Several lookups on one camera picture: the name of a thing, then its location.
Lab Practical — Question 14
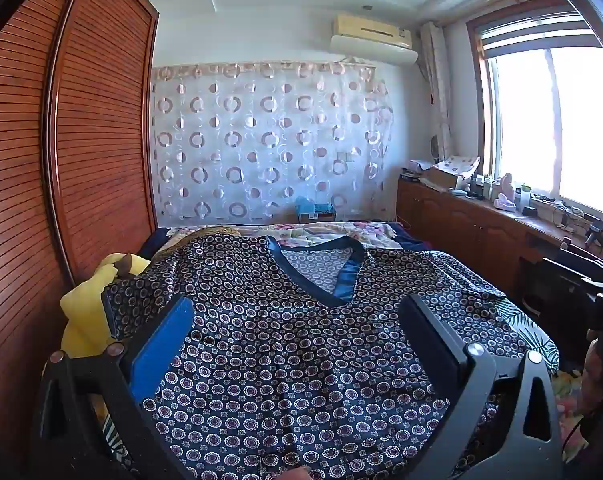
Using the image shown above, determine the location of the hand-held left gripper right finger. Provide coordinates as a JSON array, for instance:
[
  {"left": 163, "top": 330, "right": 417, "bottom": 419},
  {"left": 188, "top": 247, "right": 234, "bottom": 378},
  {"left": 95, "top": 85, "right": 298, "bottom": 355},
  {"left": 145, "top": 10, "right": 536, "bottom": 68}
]
[{"left": 399, "top": 294, "right": 565, "bottom": 480}]

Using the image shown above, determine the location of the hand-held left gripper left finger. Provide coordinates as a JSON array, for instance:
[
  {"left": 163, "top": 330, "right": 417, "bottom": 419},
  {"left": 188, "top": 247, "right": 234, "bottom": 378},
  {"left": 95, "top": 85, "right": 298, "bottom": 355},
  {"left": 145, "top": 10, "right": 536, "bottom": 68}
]
[{"left": 31, "top": 295, "right": 197, "bottom": 480}]

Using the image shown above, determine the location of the navy circle-patterned shirt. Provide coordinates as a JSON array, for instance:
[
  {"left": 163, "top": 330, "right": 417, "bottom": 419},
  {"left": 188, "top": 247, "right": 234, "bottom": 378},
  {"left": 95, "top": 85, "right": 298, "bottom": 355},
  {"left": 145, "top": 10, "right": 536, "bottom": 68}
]
[{"left": 101, "top": 234, "right": 529, "bottom": 480}]

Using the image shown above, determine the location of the person's right hand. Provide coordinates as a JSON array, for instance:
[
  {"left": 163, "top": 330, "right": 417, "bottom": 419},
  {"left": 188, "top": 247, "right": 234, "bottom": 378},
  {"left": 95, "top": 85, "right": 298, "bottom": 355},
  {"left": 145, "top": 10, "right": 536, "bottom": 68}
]
[{"left": 581, "top": 329, "right": 603, "bottom": 413}]

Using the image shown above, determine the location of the black chair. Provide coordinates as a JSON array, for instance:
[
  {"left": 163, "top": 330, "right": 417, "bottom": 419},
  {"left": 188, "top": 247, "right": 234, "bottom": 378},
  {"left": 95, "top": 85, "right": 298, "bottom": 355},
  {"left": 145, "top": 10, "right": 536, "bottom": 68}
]
[{"left": 519, "top": 245, "right": 603, "bottom": 311}]

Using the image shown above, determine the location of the yellow plush toy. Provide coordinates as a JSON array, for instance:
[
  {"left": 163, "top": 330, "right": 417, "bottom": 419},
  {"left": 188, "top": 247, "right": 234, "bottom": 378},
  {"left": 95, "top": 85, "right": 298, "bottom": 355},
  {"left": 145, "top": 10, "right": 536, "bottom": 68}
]
[{"left": 60, "top": 252, "right": 152, "bottom": 361}]

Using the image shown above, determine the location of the navy blanket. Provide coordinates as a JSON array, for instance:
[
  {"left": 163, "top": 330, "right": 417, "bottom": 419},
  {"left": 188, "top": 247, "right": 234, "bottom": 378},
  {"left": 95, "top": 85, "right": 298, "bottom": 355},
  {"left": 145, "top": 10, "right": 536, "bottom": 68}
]
[{"left": 140, "top": 221, "right": 435, "bottom": 261}]

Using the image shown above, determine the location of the low wooden cabinet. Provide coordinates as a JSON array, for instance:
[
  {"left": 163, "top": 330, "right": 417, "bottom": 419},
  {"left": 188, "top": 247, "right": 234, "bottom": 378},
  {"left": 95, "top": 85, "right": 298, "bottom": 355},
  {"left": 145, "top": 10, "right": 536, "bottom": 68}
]
[{"left": 396, "top": 177, "right": 603, "bottom": 311}]

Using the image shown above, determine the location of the floral blanket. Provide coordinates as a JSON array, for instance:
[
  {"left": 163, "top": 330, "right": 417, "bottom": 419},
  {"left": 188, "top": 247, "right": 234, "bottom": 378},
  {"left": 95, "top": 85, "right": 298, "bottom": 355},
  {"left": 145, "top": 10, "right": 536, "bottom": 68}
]
[{"left": 166, "top": 220, "right": 399, "bottom": 251}]

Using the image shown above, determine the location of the cardboard box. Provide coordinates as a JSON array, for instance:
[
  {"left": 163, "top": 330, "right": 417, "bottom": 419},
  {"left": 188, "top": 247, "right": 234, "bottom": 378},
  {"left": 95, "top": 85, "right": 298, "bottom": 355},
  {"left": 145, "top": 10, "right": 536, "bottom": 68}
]
[{"left": 421, "top": 162, "right": 465, "bottom": 188}]

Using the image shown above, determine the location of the spotted white bag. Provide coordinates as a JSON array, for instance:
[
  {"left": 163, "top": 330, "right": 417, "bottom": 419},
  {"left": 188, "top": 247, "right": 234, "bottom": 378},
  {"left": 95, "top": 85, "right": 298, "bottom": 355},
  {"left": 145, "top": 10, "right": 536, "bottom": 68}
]
[{"left": 439, "top": 156, "right": 481, "bottom": 177}]

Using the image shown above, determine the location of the blue box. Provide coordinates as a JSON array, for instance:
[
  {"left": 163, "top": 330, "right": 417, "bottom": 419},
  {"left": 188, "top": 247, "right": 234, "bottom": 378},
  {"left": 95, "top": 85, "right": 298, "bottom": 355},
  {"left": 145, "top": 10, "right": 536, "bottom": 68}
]
[{"left": 295, "top": 196, "right": 336, "bottom": 222}]

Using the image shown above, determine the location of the wooden framed window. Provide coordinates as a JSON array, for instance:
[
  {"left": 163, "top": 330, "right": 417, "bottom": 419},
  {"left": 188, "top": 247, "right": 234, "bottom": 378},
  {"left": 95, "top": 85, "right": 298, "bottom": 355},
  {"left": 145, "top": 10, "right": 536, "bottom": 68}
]
[{"left": 466, "top": 10, "right": 603, "bottom": 221}]

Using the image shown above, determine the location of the wooden louvred wardrobe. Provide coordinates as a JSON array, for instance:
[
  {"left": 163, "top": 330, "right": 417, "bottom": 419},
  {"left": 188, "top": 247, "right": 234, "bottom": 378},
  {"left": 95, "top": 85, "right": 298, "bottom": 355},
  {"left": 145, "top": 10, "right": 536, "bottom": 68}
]
[{"left": 0, "top": 0, "right": 160, "bottom": 441}]

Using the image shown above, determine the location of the sheer circle-print curtain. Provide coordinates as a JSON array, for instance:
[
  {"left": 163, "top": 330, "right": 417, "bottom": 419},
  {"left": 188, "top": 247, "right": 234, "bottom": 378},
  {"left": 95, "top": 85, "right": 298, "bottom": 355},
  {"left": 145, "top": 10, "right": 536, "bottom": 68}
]
[{"left": 151, "top": 60, "right": 395, "bottom": 221}]

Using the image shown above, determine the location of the white tied window curtain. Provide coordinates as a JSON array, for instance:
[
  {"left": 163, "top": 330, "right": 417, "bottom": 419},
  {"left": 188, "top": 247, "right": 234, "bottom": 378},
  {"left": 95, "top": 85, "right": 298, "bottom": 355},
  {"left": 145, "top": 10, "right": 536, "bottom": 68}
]
[{"left": 420, "top": 21, "right": 455, "bottom": 161}]

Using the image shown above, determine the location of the wall air conditioner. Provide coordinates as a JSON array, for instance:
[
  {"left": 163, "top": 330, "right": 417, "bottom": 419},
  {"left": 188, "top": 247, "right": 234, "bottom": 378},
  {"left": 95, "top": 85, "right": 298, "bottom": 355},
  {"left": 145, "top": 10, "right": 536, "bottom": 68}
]
[{"left": 330, "top": 12, "right": 418, "bottom": 65}]

